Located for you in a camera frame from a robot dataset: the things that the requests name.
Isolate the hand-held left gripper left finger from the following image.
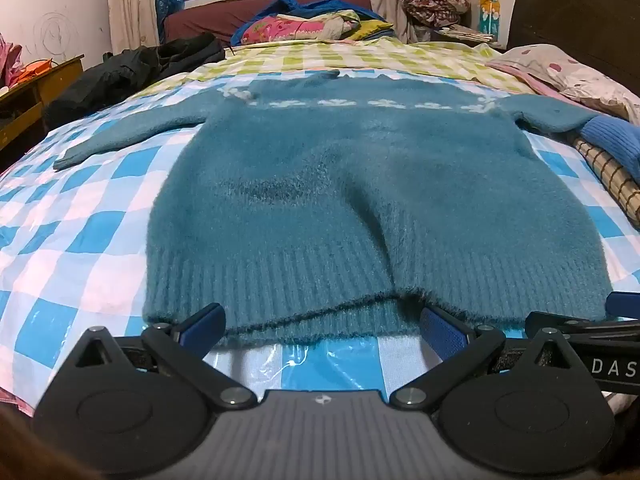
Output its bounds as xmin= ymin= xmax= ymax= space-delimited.
xmin=65 ymin=302 xmax=258 ymax=411

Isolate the black jacket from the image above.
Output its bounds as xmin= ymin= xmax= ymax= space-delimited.
xmin=42 ymin=32 xmax=227 ymax=131

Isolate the dark wooden headboard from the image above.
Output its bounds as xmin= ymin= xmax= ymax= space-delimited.
xmin=506 ymin=0 xmax=640 ymax=106

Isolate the pink floral cloth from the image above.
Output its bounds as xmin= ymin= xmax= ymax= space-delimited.
xmin=0 ymin=35 xmax=23 ymax=88

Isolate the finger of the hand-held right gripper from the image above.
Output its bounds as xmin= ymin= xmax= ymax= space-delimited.
xmin=605 ymin=290 xmax=640 ymax=319
xmin=525 ymin=311 xmax=640 ymax=345

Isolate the spotted pink pillow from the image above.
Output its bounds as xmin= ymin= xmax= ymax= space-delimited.
xmin=485 ymin=44 xmax=640 ymax=123

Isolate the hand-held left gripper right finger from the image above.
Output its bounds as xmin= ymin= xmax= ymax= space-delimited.
xmin=389 ymin=305 xmax=583 ymax=410

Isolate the stack of papers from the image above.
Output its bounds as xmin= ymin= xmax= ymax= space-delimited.
xmin=435 ymin=24 xmax=501 ymax=47

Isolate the yellow folded cloth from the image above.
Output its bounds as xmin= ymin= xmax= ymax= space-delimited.
xmin=350 ymin=20 xmax=393 ymax=41

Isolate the green checked plastic sheet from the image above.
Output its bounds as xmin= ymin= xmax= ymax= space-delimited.
xmin=132 ymin=40 xmax=541 ymax=101

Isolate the teal knitted sweater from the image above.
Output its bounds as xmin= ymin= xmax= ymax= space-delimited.
xmin=52 ymin=71 xmax=616 ymax=348

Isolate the wooden side cabinet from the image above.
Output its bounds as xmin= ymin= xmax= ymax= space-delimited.
xmin=0 ymin=55 xmax=85 ymax=153

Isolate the blue checked plastic sheet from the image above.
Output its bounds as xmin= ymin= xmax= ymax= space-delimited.
xmin=0 ymin=72 xmax=640 ymax=406

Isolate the pink floral quilt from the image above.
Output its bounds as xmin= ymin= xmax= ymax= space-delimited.
xmin=242 ymin=10 xmax=361 ymax=43

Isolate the blue knitted garment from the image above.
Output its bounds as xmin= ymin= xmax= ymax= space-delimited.
xmin=580 ymin=115 xmax=640 ymax=183

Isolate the plaid cloth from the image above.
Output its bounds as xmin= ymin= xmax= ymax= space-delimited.
xmin=567 ymin=135 xmax=640 ymax=231

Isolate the orange cloth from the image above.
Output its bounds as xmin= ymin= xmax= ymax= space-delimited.
xmin=12 ymin=58 xmax=56 ymax=86

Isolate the blue mesh bag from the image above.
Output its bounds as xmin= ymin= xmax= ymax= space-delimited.
xmin=155 ymin=0 xmax=185 ymax=43

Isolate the floral cloth bundle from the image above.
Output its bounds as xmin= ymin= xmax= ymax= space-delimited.
xmin=398 ymin=0 xmax=472 ymax=28

